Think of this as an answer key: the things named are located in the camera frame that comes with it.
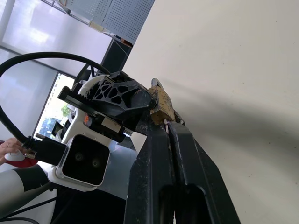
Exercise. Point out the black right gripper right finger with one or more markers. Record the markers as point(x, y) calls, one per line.
point(198, 168)

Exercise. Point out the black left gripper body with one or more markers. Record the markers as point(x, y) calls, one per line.
point(109, 127)

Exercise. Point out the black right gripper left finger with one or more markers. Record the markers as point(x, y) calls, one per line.
point(149, 163)

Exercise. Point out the lattice finger of the black left gripper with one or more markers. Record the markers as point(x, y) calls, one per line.
point(121, 98)

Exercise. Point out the scuffed finger of the black left gripper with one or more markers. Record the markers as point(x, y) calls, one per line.
point(144, 123)

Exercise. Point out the brass padlock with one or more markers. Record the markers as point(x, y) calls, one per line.
point(164, 102)

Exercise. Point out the white computer mouse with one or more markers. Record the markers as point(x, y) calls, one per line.
point(15, 156)

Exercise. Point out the person's bare hand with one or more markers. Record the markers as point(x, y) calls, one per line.
point(9, 145)

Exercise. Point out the perforated grey metal panel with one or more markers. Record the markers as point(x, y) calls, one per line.
point(130, 18)
point(91, 10)

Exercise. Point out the dark grey square post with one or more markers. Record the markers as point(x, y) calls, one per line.
point(115, 56)

